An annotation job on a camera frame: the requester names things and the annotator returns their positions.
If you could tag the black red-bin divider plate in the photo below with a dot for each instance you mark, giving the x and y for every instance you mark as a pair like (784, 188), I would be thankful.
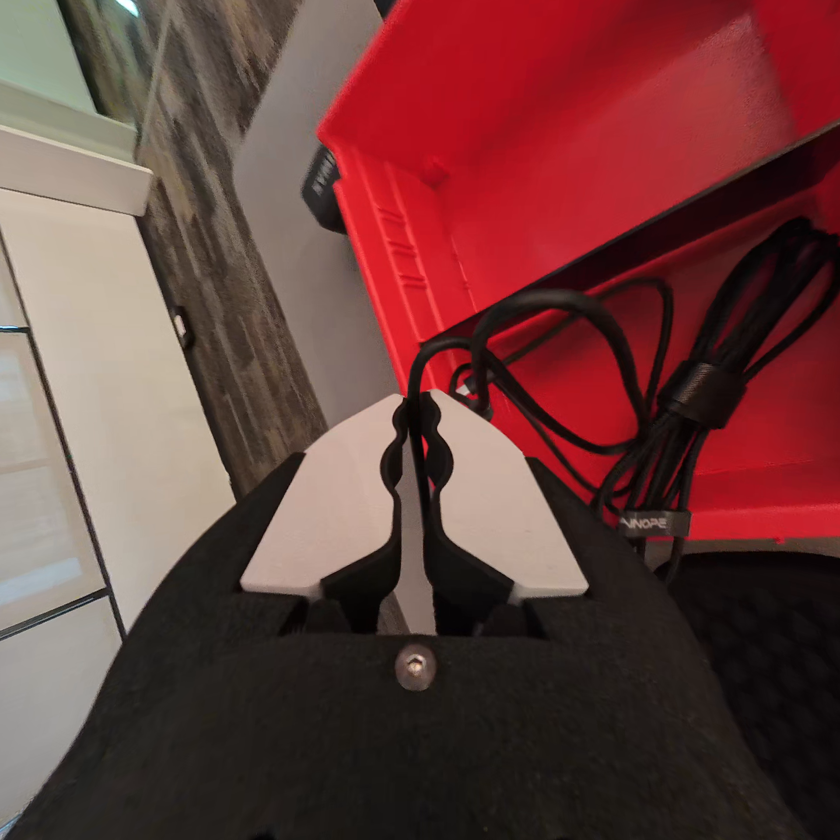
(656, 231)

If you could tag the small black floor fitting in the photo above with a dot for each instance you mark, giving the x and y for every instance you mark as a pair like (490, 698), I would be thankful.
(182, 326)

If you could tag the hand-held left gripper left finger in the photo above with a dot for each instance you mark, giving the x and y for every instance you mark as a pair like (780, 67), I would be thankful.
(328, 518)

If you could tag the red plastic bin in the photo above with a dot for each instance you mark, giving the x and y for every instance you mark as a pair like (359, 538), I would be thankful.
(558, 131)

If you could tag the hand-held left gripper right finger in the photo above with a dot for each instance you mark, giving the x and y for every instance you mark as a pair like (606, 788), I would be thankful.
(499, 518)

